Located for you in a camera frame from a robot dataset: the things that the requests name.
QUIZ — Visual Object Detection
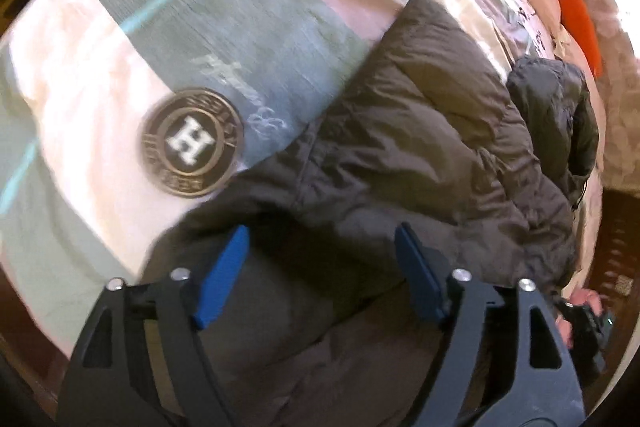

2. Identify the dark brown hooded puffer jacket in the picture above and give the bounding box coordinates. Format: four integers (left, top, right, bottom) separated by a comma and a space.
144, 0, 577, 426

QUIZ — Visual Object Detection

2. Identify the person right hand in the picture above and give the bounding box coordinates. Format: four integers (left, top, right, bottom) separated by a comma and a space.
555, 287, 604, 349

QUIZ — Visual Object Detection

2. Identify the dark wooden bench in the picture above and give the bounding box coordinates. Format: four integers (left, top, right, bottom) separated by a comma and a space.
584, 190, 640, 412

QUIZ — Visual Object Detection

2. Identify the pink plaid cartoon bed sheet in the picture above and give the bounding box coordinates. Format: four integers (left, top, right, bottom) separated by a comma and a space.
1, 0, 587, 355

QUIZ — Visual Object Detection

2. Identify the orange carrot plush pillow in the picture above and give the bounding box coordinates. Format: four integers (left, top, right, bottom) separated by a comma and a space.
559, 0, 603, 78

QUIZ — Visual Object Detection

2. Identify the lace floral curtain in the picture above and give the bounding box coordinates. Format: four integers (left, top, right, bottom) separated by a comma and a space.
585, 0, 639, 195

